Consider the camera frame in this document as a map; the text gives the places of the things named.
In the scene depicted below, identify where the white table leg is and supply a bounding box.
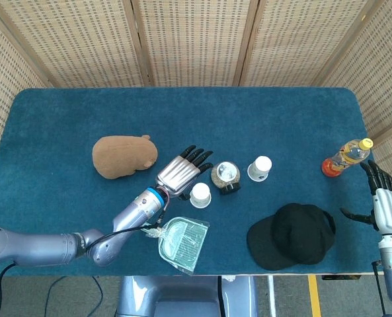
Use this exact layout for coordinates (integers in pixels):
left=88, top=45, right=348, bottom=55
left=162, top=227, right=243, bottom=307
left=266, top=275, right=278, bottom=317

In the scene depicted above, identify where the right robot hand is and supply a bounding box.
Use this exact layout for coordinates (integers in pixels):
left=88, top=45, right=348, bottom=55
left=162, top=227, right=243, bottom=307
left=340, top=160, right=392, bottom=236

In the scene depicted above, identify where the yellow capped drink bottle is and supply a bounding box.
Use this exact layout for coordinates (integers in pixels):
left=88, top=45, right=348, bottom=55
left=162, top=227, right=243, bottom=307
left=321, top=137, right=374, bottom=178

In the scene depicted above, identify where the blue table mat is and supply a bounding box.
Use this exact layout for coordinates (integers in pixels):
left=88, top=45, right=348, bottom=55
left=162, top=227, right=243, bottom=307
left=0, top=87, right=392, bottom=277

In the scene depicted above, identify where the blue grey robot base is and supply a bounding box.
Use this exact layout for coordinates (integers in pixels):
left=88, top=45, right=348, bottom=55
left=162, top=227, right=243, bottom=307
left=115, top=275, right=259, bottom=317

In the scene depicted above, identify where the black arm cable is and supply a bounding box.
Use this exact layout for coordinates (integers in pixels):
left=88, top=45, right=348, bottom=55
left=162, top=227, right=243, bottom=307
left=371, top=260, right=387, bottom=317
left=85, top=211, right=166, bottom=250

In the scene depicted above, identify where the clear packaged dustpan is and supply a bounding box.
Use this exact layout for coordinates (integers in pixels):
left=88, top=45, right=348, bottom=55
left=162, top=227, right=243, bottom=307
left=142, top=216, right=211, bottom=277

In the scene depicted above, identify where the glass jar with black base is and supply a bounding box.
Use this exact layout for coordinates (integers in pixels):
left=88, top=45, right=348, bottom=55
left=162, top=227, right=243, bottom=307
left=210, top=160, right=242, bottom=195

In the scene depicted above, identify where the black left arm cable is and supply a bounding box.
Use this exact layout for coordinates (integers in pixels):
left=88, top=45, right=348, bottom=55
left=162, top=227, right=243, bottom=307
left=85, top=211, right=166, bottom=250

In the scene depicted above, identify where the black baseball cap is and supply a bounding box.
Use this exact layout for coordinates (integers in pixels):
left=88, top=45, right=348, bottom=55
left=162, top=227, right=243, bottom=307
left=247, top=202, right=336, bottom=271

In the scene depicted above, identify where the dark floor cable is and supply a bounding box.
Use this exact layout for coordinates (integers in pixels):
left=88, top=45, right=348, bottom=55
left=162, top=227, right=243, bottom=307
left=43, top=275, right=104, bottom=317

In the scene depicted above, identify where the brown plush toy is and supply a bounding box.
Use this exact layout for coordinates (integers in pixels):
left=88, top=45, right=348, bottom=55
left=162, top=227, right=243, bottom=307
left=92, top=134, right=159, bottom=180

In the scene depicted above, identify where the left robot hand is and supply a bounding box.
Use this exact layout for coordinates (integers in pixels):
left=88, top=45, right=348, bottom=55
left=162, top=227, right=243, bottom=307
left=155, top=145, right=214, bottom=201

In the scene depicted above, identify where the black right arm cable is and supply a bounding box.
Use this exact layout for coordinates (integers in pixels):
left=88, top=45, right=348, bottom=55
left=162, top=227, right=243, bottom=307
left=371, top=260, right=387, bottom=317

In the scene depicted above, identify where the yellow floor tape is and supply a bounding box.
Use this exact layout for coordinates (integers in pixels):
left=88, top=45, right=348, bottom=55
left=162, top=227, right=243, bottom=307
left=307, top=275, right=322, bottom=317

